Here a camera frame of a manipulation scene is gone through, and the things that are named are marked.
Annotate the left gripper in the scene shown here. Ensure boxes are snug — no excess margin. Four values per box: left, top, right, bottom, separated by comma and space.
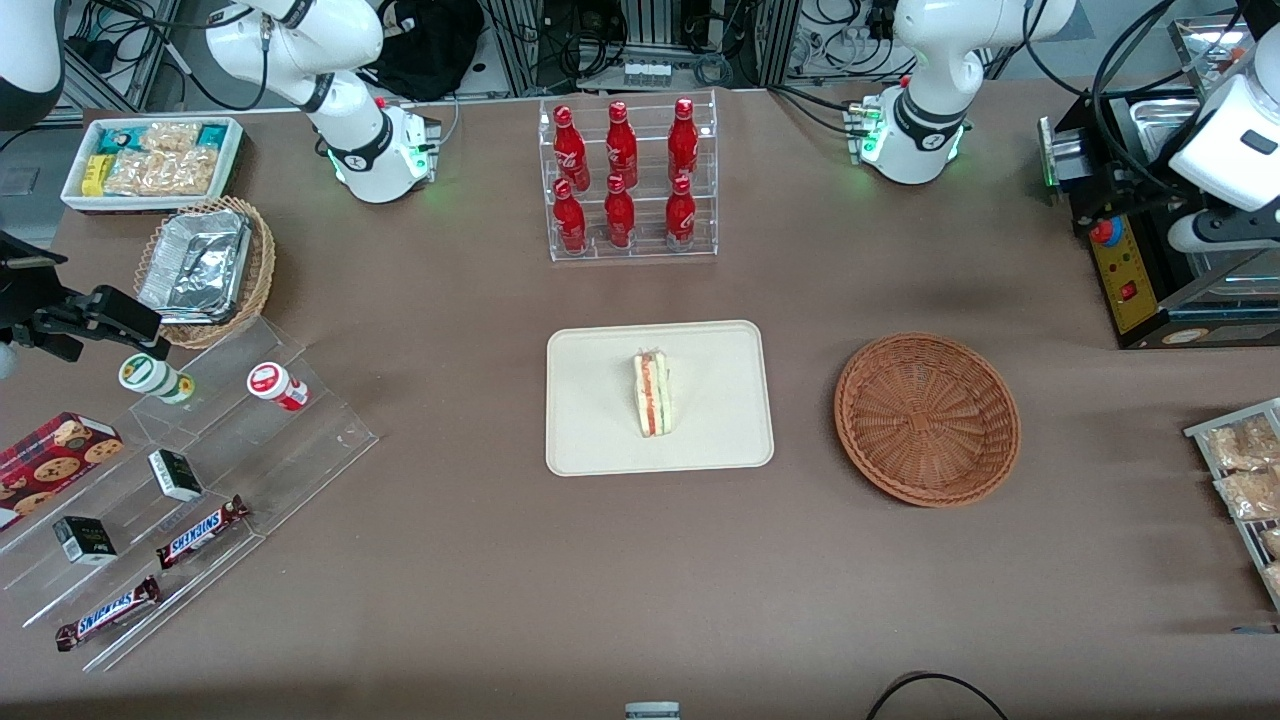
1072, 150, 1280, 253

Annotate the small black box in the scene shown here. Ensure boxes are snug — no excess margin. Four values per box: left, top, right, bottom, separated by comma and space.
52, 516, 118, 566
148, 449, 204, 503

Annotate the clear acrylic step display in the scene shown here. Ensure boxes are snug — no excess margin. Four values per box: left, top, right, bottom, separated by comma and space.
0, 318, 379, 673

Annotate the clear acrylic bottle rack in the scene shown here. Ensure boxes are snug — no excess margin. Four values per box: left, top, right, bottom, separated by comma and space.
538, 90, 719, 263

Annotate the clear peanut snack bag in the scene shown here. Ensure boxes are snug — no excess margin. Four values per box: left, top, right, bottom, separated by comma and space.
105, 148, 218, 197
140, 122, 201, 154

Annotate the white rectangular snack bin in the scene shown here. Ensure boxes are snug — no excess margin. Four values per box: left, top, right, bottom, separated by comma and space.
60, 116, 245, 215

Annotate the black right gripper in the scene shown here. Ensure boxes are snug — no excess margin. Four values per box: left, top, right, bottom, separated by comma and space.
0, 232, 161, 363

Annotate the beige plastic tray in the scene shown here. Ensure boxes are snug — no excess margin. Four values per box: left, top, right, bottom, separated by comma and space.
545, 320, 776, 477

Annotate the aluminium foil tray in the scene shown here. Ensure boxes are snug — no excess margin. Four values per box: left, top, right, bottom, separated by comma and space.
138, 208, 253, 325

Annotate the light wicker basket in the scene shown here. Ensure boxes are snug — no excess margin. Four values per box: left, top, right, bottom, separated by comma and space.
133, 196, 277, 350

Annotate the black bag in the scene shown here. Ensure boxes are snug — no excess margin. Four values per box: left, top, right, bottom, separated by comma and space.
365, 0, 486, 101

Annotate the triangular sandwich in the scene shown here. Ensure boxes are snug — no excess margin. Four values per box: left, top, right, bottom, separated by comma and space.
632, 348, 673, 439

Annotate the black food warmer machine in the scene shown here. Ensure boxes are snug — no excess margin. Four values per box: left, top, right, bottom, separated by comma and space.
1085, 15, 1280, 351

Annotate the red lid cup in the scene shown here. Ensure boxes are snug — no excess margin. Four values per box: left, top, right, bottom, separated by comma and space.
247, 362, 311, 413

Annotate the green lid cup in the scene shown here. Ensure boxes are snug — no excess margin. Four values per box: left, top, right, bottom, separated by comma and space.
118, 353, 197, 406

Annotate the snickers chocolate bar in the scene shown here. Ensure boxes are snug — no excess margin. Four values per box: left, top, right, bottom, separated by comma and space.
155, 495, 251, 571
55, 575, 163, 653

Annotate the red cookie box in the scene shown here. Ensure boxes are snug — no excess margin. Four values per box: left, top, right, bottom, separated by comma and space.
0, 412, 126, 531

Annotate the grey snack tray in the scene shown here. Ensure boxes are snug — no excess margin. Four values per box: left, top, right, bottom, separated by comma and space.
1184, 398, 1280, 611

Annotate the red cola bottle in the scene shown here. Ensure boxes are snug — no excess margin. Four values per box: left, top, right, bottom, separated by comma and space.
552, 178, 588, 254
604, 174, 637, 249
605, 101, 639, 189
553, 105, 591, 193
665, 175, 697, 251
667, 98, 700, 184

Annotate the brown wicker basket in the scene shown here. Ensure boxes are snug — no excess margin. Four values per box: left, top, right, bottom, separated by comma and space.
834, 332, 1022, 508

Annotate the black box with silver plate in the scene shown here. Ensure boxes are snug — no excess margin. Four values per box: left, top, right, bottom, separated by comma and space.
1038, 95, 1126, 196

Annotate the black table cable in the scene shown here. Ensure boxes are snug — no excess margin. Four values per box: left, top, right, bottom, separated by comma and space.
865, 672, 1011, 720

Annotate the clear cracker snack bag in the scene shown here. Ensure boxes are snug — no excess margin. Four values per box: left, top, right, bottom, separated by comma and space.
1203, 415, 1280, 471
1215, 468, 1280, 521

